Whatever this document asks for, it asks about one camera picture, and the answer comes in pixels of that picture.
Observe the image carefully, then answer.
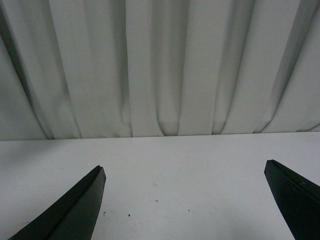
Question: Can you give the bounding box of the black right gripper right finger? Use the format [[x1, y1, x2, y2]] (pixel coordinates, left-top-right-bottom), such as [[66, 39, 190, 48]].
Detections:
[[264, 159, 320, 240]]

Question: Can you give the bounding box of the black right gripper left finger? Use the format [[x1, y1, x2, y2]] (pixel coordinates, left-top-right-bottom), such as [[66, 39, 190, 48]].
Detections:
[[10, 165, 106, 240]]

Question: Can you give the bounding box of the grey pleated curtain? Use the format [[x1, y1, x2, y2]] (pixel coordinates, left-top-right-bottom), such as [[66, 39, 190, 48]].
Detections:
[[0, 0, 320, 141]]

